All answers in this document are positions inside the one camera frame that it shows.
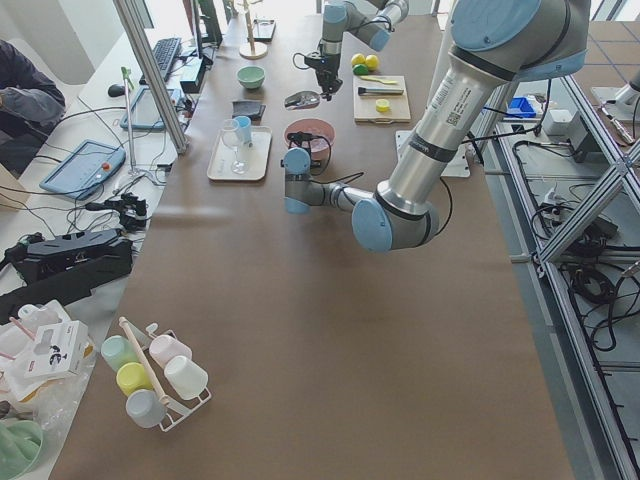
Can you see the clear wine glass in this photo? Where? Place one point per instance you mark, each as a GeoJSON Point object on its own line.
{"type": "Point", "coordinates": [232, 138]}

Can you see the green plastic bowl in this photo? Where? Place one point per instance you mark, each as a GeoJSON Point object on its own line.
{"type": "Point", "coordinates": [21, 445]}

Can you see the yellow lemon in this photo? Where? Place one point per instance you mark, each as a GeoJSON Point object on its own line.
{"type": "Point", "coordinates": [372, 62]}
{"type": "Point", "coordinates": [358, 59]}

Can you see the white product box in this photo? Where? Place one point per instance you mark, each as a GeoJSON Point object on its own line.
{"type": "Point", "coordinates": [58, 350]}

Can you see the grey folded cloth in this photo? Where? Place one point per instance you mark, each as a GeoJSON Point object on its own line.
{"type": "Point", "coordinates": [252, 109]}

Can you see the person in dark jacket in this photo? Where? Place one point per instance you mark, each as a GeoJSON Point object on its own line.
{"type": "Point", "coordinates": [31, 107]}

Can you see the yellow plastic knife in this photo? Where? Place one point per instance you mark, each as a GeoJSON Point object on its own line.
{"type": "Point", "coordinates": [377, 79]}

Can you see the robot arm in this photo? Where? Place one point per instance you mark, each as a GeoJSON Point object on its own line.
{"type": "Point", "coordinates": [493, 43]}
{"type": "Point", "coordinates": [340, 17]}

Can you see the yellow cup on rack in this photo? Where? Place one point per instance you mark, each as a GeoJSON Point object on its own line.
{"type": "Point", "coordinates": [132, 377]}

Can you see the grey cup on rack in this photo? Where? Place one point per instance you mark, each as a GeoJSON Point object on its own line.
{"type": "Point", "coordinates": [145, 409]}

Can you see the light blue cup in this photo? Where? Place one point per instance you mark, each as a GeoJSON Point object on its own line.
{"type": "Point", "coordinates": [244, 129]}

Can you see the white cup rack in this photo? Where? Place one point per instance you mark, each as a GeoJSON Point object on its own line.
{"type": "Point", "coordinates": [178, 410]}

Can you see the metal ice scoop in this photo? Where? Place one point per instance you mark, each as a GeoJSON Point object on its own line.
{"type": "Point", "coordinates": [302, 100]}

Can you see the pink cup on rack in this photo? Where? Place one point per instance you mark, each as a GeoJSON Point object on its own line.
{"type": "Point", "coordinates": [164, 348]}

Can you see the wooden cup tree stand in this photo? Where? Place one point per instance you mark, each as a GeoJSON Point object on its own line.
{"type": "Point", "coordinates": [251, 49]}

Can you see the wooden cutting board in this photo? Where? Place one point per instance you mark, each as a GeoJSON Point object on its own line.
{"type": "Point", "coordinates": [364, 107]}

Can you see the green lime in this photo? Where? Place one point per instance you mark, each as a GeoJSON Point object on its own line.
{"type": "Point", "coordinates": [360, 69]}

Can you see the cream serving tray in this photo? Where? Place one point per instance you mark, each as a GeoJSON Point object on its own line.
{"type": "Point", "coordinates": [255, 157]}

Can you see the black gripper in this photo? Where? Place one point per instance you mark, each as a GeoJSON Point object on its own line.
{"type": "Point", "coordinates": [331, 68]}
{"type": "Point", "coordinates": [313, 150]}

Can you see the black glass rack tray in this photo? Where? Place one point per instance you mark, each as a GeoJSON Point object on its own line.
{"type": "Point", "coordinates": [263, 30]}

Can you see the half lemon slice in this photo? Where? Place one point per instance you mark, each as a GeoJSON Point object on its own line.
{"type": "Point", "coordinates": [382, 105]}

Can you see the black monitor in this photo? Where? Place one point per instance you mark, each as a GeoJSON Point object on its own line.
{"type": "Point", "coordinates": [206, 30]}

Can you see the black keyboard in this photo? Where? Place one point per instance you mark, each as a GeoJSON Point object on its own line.
{"type": "Point", "coordinates": [165, 52]}

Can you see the blue teach pendant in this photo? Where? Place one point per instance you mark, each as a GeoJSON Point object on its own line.
{"type": "Point", "coordinates": [83, 171]}

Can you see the aluminium frame post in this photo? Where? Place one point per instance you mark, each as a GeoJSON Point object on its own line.
{"type": "Point", "coordinates": [131, 21]}

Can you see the green cup on rack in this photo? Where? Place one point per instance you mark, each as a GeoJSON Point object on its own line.
{"type": "Point", "coordinates": [117, 351]}

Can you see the black computer mouse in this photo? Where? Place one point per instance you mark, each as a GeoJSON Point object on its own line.
{"type": "Point", "coordinates": [116, 90]}

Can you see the steel muddler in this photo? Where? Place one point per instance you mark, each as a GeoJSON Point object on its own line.
{"type": "Point", "coordinates": [364, 91]}

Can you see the pink bowl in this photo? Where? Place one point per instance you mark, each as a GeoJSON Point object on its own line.
{"type": "Point", "coordinates": [313, 125]}

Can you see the white cup on rack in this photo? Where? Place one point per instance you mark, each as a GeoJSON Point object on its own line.
{"type": "Point", "coordinates": [186, 377]}

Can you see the blue parts bin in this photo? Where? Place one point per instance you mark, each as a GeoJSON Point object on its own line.
{"type": "Point", "coordinates": [523, 107]}

